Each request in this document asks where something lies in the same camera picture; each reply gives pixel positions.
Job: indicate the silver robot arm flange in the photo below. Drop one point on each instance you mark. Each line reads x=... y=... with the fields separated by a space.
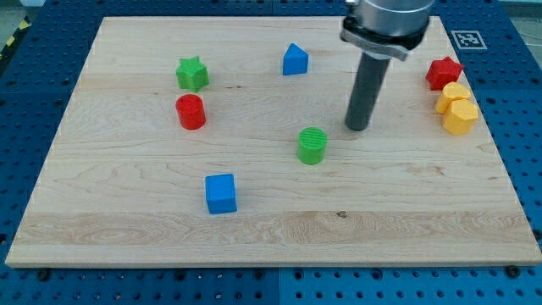
x=386 y=29

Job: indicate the green cylinder block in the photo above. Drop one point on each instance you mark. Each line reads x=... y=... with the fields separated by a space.
x=312 y=142

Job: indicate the blue cube block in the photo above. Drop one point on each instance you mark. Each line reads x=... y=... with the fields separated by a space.
x=220 y=194

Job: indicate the red cylinder block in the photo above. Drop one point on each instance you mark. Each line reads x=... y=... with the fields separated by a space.
x=191 y=111

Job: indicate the blue triangle block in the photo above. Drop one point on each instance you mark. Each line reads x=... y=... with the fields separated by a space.
x=295 y=61

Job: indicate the green star block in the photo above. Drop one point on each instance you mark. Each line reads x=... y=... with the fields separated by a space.
x=192 y=74

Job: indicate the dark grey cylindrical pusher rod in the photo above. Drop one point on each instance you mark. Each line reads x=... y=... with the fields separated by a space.
x=365 y=91

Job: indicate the light wooden board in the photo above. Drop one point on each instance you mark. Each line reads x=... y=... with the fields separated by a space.
x=123 y=184

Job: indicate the red star block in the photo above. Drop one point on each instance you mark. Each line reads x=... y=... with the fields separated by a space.
x=443 y=71

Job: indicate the yellow pentagon block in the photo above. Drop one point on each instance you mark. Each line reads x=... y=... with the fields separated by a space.
x=451 y=92

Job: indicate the yellow hexagon block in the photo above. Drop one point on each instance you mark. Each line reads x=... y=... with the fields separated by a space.
x=460 y=117

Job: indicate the white fiducial marker tag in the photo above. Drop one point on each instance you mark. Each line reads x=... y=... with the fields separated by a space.
x=468 y=40

